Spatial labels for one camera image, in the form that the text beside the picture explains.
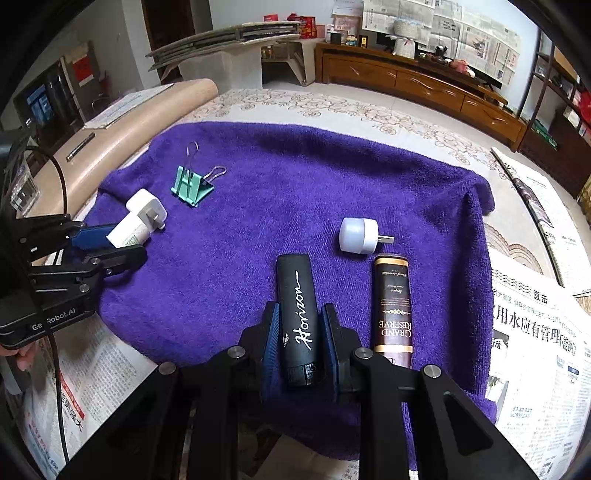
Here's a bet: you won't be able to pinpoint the dark pen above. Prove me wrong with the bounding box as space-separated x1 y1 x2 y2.
65 132 96 162

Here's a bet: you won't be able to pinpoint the folded newspaper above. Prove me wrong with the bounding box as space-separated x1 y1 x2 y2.
490 147 591 296

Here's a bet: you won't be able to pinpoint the drinking glass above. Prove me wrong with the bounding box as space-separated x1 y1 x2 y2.
9 161 38 214

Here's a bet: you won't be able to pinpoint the newspaper sheet with bold headline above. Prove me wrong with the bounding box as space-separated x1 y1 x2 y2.
482 249 591 480

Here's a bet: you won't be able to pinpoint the light wooden coffee table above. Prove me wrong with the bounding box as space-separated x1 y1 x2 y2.
28 78 219 217

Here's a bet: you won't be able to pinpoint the purple towel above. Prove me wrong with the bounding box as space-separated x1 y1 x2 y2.
83 121 500 462

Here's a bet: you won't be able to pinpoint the stack of folded boards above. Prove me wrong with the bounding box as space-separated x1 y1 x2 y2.
147 21 302 71

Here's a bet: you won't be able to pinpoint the paper sheets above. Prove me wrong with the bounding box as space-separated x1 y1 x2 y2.
83 83 175 130

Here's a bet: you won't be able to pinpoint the wooden television cabinet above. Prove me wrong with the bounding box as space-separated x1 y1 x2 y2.
315 41 528 151

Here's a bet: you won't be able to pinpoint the newspaper sheets over television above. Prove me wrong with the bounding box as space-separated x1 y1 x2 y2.
361 0 521 87

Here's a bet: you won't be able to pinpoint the black cable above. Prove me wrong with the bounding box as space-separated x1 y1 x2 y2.
23 147 73 464

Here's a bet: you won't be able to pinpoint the dark bookshelf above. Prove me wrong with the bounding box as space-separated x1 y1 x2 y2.
516 25 591 200

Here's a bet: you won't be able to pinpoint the beige floral tablecloth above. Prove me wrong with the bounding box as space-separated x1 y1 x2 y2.
74 88 568 287

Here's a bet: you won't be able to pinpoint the white plug-in lamp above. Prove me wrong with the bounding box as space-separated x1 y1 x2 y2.
339 217 396 256

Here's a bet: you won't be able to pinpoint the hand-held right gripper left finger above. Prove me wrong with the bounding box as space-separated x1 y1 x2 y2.
55 301 281 480

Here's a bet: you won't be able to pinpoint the black tube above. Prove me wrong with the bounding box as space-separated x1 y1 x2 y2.
276 253 322 387

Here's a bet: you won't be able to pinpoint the green binder clip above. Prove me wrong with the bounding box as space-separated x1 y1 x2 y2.
171 142 228 208

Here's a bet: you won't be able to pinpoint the large newspaper sheet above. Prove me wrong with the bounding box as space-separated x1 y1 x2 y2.
21 318 361 480

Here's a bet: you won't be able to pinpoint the red gift boxes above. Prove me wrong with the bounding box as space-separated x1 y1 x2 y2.
264 12 332 41

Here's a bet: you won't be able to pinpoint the white charger plug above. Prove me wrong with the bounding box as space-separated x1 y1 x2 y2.
126 187 168 234

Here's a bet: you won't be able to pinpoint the dark door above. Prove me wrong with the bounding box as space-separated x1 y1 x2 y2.
140 0 198 85

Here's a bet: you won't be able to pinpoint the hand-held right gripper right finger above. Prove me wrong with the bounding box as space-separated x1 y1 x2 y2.
321 302 539 480

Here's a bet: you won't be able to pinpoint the person's left hand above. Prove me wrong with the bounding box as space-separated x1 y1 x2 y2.
0 344 36 373

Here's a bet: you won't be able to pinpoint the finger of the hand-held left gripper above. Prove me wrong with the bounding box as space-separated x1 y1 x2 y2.
27 244 148 297
14 215 122 260

